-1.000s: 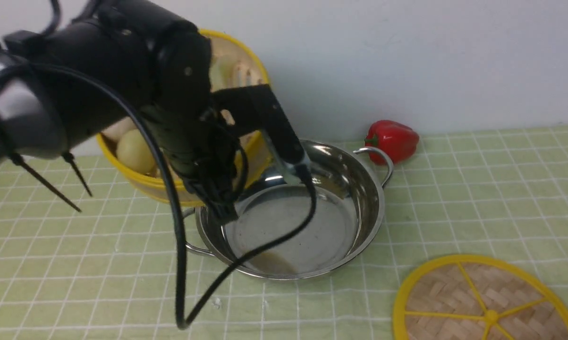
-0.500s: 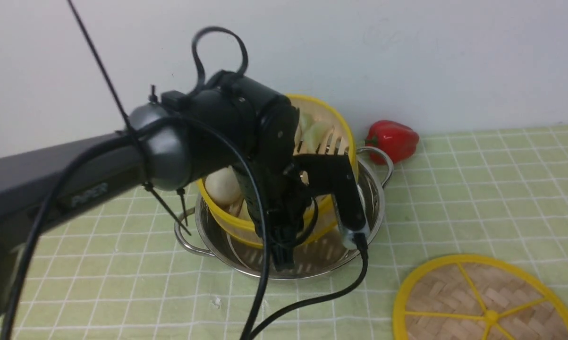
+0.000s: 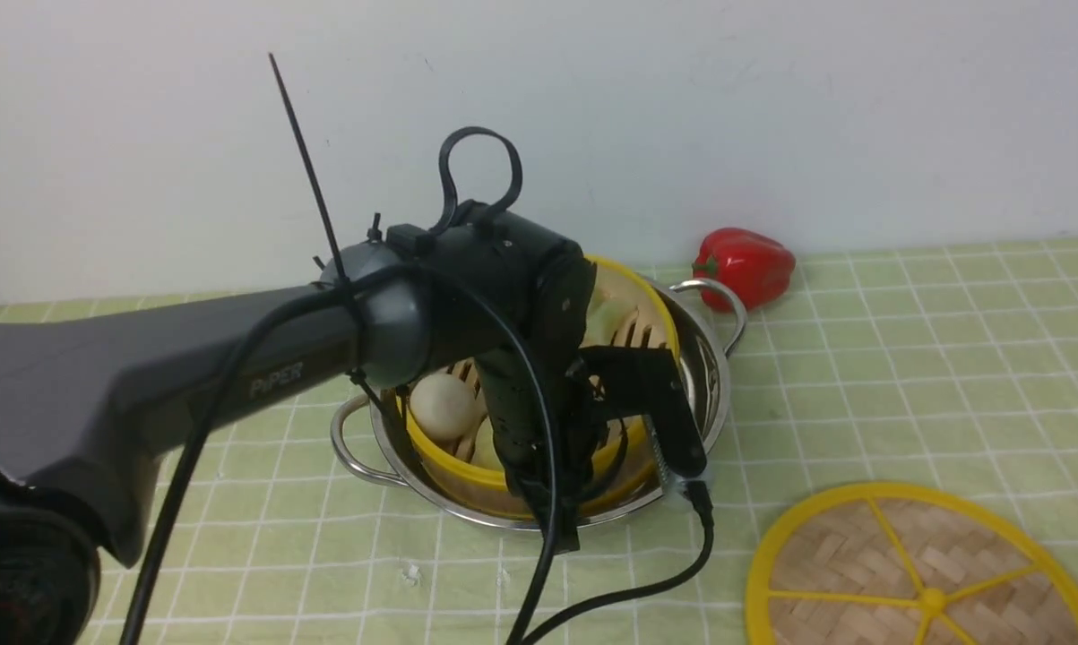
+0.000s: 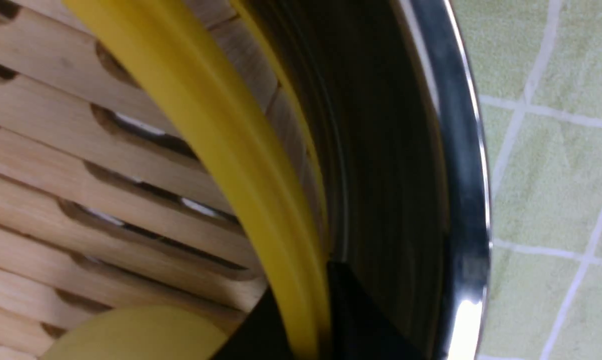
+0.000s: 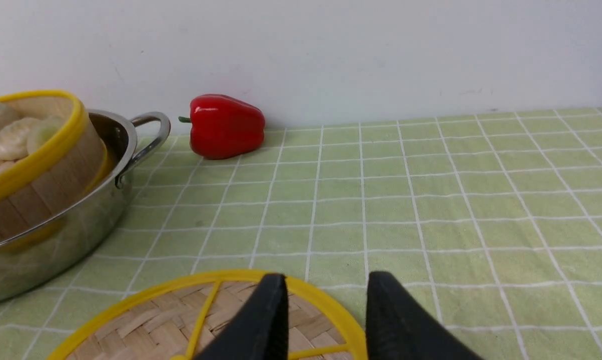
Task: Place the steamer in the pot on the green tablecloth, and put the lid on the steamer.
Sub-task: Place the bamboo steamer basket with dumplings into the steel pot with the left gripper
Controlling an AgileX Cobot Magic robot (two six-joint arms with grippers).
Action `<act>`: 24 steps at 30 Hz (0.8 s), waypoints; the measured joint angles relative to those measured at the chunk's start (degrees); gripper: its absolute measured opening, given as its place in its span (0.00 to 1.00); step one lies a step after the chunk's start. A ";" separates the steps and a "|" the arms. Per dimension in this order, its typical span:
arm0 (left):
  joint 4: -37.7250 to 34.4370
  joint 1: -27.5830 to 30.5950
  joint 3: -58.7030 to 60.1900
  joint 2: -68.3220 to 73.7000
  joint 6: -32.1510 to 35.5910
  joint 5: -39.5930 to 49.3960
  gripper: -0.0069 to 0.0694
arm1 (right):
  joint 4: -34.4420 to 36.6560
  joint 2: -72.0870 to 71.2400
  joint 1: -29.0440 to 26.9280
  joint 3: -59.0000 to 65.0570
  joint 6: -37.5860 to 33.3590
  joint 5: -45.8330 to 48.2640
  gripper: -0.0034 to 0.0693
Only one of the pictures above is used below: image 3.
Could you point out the red bell pepper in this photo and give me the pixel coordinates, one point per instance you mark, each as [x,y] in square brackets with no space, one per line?
[757,268]

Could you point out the black zip tie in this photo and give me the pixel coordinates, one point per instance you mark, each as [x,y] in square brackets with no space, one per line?
[310,179]

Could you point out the green checkered tablecloth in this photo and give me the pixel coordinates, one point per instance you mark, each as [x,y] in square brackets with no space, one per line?
[948,367]

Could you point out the white round bun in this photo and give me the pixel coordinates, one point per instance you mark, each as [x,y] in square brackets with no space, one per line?
[444,407]

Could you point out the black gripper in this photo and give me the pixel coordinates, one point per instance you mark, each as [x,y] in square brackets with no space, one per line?
[510,295]

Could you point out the pale green dumpling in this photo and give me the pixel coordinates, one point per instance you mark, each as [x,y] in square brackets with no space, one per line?
[606,314]

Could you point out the woven bamboo steamer lid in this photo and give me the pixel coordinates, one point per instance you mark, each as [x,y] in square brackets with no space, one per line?
[895,563]

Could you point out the stainless steel two-handled pot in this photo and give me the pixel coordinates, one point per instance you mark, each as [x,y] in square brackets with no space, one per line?
[704,365]

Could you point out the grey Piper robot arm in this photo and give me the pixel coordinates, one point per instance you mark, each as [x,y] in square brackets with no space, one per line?
[102,420]

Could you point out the bamboo steamer basket yellow rim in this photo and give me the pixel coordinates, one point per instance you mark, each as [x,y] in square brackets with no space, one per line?
[457,465]

